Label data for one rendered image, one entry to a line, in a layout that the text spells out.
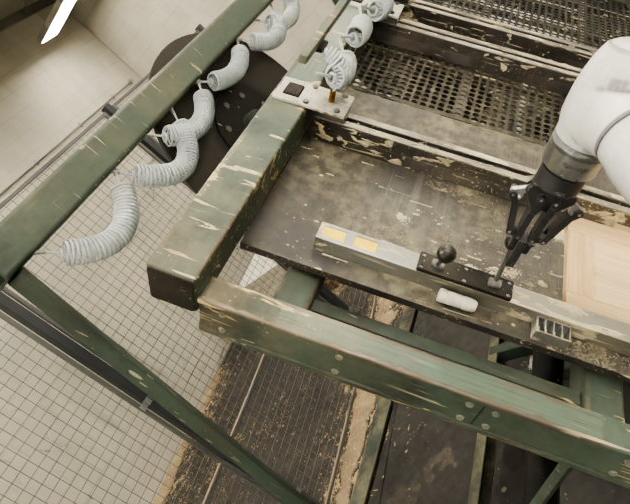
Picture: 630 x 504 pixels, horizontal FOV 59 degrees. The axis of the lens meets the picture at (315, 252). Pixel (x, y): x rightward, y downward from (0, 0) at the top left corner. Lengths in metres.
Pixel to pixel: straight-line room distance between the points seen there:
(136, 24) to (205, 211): 6.92
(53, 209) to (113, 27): 6.77
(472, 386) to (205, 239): 0.55
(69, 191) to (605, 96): 1.19
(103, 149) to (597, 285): 1.27
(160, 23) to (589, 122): 7.16
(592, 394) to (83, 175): 1.28
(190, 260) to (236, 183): 0.23
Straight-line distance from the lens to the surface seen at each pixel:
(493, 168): 1.43
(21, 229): 1.44
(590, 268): 1.39
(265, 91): 2.20
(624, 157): 0.81
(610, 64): 0.87
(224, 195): 1.15
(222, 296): 1.05
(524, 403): 1.06
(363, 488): 2.13
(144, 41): 8.01
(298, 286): 1.18
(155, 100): 1.79
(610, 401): 1.27
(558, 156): 0.94
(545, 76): 1.97
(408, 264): 1.17
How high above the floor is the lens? 2.04
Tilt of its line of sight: 18 degrees down
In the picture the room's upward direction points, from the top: 49 degrees counter-clockwise
